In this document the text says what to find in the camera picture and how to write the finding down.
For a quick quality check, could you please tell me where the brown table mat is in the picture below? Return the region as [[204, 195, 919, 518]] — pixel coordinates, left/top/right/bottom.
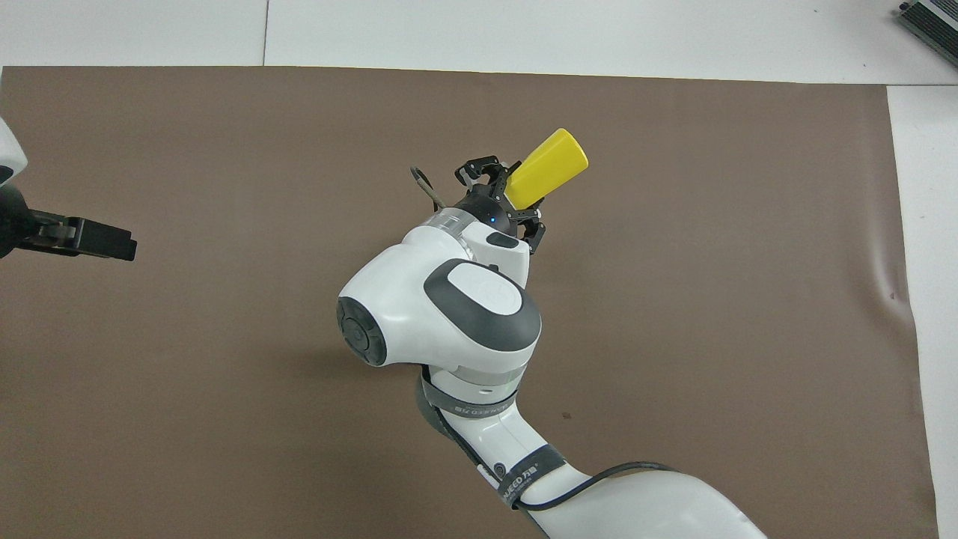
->
[[0, 66, 940, 539]]

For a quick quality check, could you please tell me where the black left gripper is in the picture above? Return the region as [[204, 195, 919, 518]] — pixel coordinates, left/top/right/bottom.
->
[[0, 183, 138, 261]]

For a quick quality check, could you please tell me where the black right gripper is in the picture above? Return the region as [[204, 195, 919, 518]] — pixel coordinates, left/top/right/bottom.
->
[[451, 156, 546, 255]]

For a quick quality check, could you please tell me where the yellow squeeze seasoning bottle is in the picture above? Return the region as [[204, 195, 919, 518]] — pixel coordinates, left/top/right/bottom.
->
[[503, 128, 590, 210]]

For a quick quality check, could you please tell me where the grey finned metal device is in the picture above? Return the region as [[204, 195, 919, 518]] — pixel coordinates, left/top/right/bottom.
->
[[894, 0, 958, 70]]

